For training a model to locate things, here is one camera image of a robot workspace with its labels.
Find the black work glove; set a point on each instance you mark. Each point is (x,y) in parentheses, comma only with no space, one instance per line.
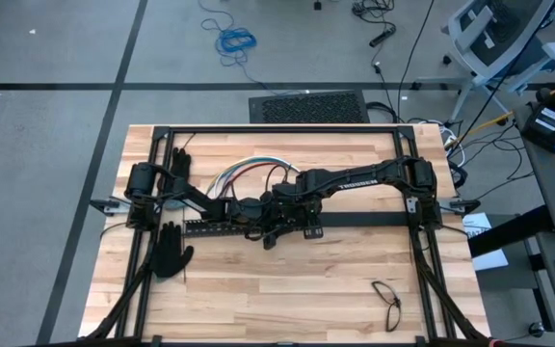
(169,255)
(181,161)

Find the grey mesh office chair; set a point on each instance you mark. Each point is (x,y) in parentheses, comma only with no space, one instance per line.
(480,58)

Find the black aluminium table frame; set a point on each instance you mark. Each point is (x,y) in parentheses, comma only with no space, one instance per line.
(145,289)

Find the black-framed eyeglasses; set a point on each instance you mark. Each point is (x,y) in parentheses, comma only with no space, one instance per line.
(395,302)

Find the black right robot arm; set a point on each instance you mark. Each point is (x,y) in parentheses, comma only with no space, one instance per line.
(369,180)

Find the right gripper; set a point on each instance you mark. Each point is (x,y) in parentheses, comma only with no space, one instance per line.
(301,197)

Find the black device blue light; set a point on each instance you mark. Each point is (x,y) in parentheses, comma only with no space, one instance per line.
(542,127)

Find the black clamp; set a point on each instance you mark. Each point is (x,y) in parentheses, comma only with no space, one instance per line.
(465,205)
(101,205)

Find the black duct cover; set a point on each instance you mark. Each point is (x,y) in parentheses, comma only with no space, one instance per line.
(364,219)

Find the black desk crossbar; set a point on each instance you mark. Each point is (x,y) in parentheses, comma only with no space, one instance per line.
(513,231)

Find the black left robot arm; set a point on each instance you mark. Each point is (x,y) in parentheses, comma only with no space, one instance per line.
(200,202)

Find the black chair caster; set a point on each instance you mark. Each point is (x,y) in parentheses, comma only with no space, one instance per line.
(536,330)

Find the black perforated computer case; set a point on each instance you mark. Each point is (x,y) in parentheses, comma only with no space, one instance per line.
(306,107)

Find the grey metal bracket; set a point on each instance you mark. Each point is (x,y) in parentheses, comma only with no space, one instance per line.
(410,205)

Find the white paper sheet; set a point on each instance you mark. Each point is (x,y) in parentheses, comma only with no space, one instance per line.
(492,260)

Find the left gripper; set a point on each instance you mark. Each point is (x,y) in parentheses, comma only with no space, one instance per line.
(246,212)

